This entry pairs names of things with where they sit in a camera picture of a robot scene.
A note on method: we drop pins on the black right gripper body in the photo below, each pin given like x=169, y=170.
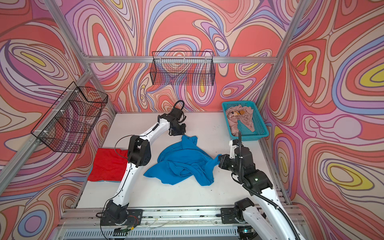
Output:
x=229, y=164

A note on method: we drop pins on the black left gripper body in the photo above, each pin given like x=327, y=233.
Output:
x=180, y=129

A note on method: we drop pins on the blue t shirt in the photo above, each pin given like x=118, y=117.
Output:
x=182, y=160

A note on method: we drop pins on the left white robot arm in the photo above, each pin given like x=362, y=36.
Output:
x=139, y=154

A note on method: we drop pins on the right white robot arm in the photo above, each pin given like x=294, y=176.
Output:
x=263, y=210

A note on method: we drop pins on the teal plastic laundry basket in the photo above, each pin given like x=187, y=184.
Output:
x=261, y=130

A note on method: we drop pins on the beige t shirt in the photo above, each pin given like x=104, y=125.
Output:
x=242, y=114

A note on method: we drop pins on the folded red t shirt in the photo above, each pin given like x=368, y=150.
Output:
x=109, y=165

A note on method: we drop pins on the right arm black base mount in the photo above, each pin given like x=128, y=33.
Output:
x=234, y=215

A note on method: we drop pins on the black wire basket back wall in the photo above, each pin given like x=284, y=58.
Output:
x=183, y=68

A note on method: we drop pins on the black wire basket wall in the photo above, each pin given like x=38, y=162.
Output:
x=183, y=68
x=75, y=114

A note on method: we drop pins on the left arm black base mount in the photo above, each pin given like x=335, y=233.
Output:
x=117, y=215

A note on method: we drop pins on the black wire basket left wall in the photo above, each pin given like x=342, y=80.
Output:
x=75, y=114

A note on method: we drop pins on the aluminium frame corner post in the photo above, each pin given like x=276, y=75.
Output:
x=293, y=26

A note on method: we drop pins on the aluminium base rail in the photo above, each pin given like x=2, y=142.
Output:
x=163, y=223

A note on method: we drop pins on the aluminium left frame post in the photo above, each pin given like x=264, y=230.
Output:
x=43, y=90

